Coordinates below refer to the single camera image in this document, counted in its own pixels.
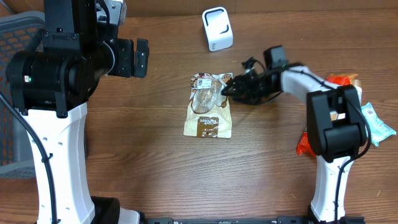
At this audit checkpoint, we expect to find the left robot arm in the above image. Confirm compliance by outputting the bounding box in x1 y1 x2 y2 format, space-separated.
6 0 149 224

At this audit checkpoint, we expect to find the beige clear pouch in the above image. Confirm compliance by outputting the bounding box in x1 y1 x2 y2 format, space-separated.
183 73 233 139

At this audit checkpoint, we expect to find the teal tissue packet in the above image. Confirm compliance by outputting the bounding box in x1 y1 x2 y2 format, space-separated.
361 102 397 147

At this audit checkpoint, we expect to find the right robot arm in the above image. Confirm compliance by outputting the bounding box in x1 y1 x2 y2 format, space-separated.
221 45 371 223

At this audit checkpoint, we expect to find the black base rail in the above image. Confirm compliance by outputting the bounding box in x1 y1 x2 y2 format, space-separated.
144 216 366 224

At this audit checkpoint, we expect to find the orange noodle packet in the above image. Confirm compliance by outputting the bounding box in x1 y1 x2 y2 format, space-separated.
296 73 361 156

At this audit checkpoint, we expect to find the white cream tube gold cap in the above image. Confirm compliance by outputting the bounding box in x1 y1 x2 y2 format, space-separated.
352 79 363 104

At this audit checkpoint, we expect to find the white barcode scanner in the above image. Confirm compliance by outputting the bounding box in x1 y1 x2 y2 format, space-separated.
201 6 233 52

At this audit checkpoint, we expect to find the grey plastic shopping basket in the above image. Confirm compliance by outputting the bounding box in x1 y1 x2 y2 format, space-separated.
0 11 88 180

